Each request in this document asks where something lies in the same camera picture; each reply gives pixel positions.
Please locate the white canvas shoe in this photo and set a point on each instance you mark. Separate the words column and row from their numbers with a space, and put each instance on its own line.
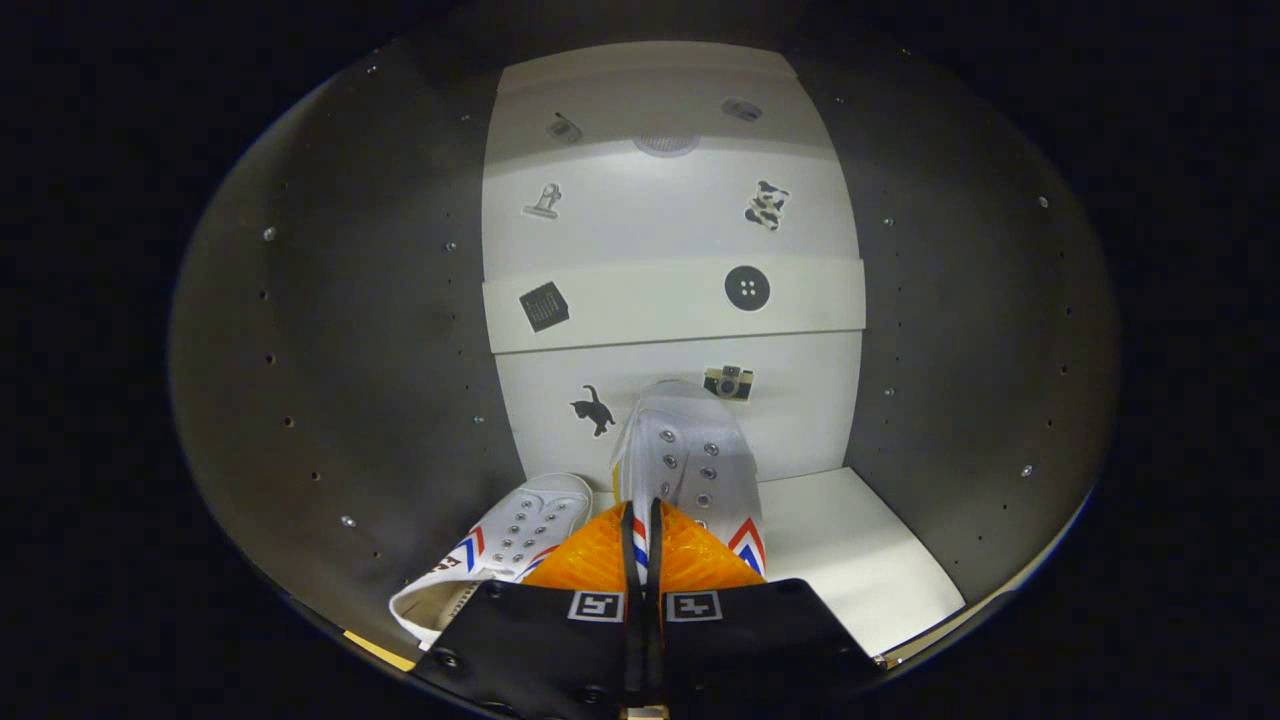
column 520, row 530
column 690, row 440

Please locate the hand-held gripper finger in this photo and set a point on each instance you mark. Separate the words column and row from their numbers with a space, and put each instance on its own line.
column 630, row 650
column 655, row 650

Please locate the dark grey shoe cabinet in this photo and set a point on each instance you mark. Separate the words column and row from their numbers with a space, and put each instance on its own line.
column 660, row 300

